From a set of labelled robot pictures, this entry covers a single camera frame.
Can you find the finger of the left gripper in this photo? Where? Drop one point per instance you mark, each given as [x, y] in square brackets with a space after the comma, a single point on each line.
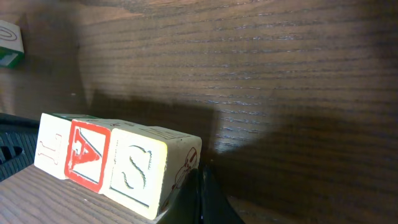
[18, 142]

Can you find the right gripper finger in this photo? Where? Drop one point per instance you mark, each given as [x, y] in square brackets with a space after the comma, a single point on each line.
[199, 200]

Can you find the white and yellow block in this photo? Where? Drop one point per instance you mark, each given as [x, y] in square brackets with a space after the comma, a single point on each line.
[146, 167]

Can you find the red letter A block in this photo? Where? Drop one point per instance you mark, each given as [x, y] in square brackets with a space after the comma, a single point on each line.
[89, 148]

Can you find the white block green side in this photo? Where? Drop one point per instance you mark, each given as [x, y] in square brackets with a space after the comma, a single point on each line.
[12, 49]

